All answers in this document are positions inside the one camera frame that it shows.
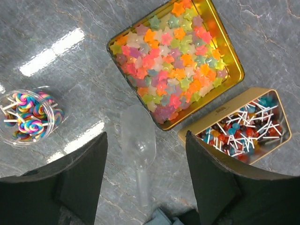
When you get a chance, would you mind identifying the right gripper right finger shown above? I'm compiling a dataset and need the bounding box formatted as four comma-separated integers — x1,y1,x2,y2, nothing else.
185,131,300,225

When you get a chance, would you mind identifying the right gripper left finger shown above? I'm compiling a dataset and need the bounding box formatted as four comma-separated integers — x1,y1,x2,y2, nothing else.
0,132,108,225

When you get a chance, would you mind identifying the clear plastic scoop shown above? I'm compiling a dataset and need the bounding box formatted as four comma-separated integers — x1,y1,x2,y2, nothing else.
121,105,157,209

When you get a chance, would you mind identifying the gold lollipop tin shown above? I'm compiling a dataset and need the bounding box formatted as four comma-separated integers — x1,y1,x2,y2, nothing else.
178,87,292,165

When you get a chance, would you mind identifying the folded blue-grey cloth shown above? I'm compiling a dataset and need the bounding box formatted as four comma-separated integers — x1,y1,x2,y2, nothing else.
145,208,183,225

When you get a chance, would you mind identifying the clear glass jar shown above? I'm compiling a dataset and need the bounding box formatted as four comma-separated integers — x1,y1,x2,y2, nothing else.
0,89,65,146

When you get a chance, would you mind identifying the gold gummy tin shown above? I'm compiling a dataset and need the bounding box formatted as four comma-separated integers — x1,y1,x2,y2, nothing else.
107,0,244,131

